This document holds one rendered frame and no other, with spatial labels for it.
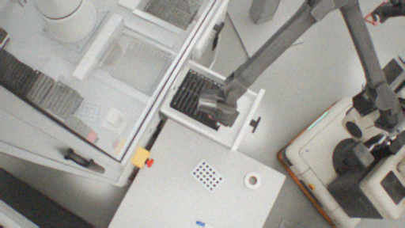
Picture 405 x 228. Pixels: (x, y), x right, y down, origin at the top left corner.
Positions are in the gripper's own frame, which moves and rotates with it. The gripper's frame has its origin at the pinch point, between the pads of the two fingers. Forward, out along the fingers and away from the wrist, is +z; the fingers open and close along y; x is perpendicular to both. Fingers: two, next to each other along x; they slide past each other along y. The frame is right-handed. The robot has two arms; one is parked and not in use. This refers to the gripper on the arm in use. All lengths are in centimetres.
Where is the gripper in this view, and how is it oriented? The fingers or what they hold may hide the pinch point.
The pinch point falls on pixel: (219, 118)
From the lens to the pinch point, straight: 127.2
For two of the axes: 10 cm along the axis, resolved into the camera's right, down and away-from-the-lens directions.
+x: -5.0, 8.3, -2.3
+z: -1.0, 2.1, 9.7
